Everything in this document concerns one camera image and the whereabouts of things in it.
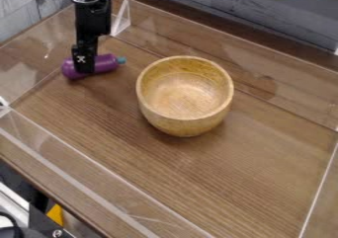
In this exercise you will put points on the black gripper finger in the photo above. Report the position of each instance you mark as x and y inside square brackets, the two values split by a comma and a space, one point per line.
[83, 54]

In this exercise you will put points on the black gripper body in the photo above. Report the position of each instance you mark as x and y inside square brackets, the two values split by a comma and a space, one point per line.
[93, 20]

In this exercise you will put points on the purple toy eggplant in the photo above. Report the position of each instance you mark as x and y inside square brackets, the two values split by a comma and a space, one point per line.
[106, 63]

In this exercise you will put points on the light wooden bowl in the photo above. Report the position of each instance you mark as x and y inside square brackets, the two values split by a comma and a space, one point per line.
[185, 93]

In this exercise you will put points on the black device with yellow label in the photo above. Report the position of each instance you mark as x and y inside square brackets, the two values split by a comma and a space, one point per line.
[55, 223]

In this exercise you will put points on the clear acrylic corner bracket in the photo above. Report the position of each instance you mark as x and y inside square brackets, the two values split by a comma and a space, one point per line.
[122, 19]

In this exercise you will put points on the clear acrylic tray wall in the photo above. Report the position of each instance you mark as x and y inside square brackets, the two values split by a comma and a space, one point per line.
[105, 168]

